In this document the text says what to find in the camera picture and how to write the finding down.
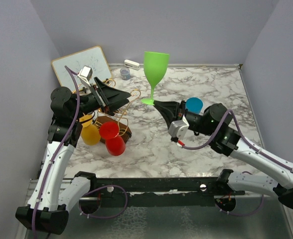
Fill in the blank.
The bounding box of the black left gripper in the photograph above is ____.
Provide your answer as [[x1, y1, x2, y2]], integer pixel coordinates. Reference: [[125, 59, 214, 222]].
[[72, 77, 131, 120]]

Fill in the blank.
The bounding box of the small whiteboard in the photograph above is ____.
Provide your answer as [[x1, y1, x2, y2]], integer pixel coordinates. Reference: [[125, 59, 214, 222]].
[[51, 46, 113, 91]]

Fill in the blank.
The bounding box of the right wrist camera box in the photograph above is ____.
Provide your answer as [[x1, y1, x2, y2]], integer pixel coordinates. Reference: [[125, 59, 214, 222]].
[[168, 116, 189, 139]]

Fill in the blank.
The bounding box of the green plastic wine glass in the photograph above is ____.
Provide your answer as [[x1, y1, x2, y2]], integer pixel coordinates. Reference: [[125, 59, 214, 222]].
[[141, 51, 170, 105]]

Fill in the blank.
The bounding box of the gold wire glass rack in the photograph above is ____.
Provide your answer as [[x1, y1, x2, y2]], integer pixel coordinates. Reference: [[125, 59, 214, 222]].
[[80, 89, 142, 143]]

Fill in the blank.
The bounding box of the yellow plastic wine glass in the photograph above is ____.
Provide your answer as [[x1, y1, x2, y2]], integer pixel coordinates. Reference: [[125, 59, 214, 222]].
[[79, 115, 101, 146]]

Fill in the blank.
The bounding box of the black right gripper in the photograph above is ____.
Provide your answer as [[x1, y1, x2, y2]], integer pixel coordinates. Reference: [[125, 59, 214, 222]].
[[153, 100, 214, 136]]

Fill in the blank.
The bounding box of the black front mounting rail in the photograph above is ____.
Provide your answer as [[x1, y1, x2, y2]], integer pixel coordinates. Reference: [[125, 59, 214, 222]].
[[90, 177, 245, 196]]

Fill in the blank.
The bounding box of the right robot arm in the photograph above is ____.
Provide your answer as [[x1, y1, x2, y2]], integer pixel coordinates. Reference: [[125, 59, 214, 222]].
[[153, 101, 293, 209]]

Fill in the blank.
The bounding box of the small blue-lidded jar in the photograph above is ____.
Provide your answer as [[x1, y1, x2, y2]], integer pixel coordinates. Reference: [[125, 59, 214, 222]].
[[120, 67, 131, 80]]

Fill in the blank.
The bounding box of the white eraser block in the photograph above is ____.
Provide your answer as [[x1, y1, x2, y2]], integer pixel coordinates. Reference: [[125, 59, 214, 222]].
[[124, 59, 140, 70]]

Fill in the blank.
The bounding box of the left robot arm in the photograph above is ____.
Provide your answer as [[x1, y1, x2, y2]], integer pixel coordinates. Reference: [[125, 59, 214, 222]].
[[15, 77, 131, 235]]

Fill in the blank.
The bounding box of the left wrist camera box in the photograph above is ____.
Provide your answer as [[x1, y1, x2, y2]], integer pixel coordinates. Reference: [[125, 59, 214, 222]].
[[77, 66, 93, 84]]

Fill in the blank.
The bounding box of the blue plastic wine glass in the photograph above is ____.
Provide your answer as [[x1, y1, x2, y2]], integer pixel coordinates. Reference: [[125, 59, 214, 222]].
[[185, 97, 203, 114]]

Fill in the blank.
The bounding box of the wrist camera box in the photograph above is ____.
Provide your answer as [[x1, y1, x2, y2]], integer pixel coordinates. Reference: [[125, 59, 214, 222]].
[[168, 116, 189, 139], [77, 66, 93, 84]]

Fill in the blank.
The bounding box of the red plastic wine glass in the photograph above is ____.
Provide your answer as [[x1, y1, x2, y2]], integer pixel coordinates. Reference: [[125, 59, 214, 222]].
[[99, 121, 126, 156]]

